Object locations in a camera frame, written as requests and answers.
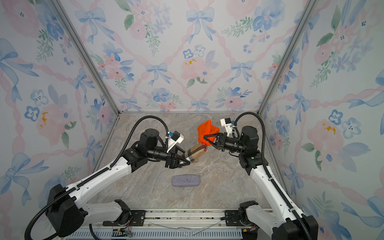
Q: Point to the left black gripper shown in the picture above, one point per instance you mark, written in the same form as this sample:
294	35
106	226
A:
172	160

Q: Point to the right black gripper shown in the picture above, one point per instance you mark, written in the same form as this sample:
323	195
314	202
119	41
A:
221	141

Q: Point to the orange microfiber cloth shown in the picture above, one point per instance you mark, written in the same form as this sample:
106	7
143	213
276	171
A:
206	129

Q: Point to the plaid eyeglass case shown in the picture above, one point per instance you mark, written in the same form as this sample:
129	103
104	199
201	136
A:
194	153

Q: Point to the purple eyeglass case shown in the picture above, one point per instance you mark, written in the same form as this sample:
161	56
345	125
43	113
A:
186	181

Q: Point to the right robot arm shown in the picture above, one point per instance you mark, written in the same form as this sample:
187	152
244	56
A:
286	221

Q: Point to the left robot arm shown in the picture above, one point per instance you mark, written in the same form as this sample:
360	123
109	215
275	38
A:
71	210

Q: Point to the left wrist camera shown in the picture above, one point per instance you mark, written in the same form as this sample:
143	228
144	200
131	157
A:
174	138

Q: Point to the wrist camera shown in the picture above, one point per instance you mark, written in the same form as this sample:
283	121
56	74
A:
174	138
230	127

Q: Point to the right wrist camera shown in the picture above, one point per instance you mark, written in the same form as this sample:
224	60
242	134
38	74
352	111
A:
230	127

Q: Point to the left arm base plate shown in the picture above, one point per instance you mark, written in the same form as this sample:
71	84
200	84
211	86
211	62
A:
134	218

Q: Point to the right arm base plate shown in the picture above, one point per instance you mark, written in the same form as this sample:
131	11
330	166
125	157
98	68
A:
235	218

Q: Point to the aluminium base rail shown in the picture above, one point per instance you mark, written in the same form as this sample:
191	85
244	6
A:
173	224

